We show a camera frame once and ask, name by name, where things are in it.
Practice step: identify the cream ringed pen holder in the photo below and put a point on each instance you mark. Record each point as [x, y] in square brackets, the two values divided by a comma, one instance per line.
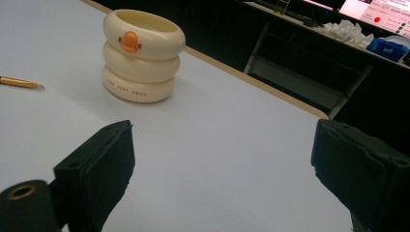
[141, 54]

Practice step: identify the computer monitor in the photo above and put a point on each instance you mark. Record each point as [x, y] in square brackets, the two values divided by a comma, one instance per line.
[377, 14]

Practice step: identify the grey metal shelf frame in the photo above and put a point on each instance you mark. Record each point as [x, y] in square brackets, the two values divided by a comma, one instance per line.
[306, 83]

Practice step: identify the crumpled white tissue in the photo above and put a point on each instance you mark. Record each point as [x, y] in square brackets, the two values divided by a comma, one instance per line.
[346, 32]

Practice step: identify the dark desk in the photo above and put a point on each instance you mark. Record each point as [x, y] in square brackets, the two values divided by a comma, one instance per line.
[322, 35]

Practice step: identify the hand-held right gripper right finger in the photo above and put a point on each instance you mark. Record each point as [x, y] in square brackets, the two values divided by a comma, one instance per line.
[361, 170]

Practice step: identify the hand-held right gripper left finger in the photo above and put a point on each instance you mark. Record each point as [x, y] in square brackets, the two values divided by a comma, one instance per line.
[96, 174]

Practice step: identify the blue tissue pack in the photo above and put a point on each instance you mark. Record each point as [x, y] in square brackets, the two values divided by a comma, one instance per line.
[386, 48]

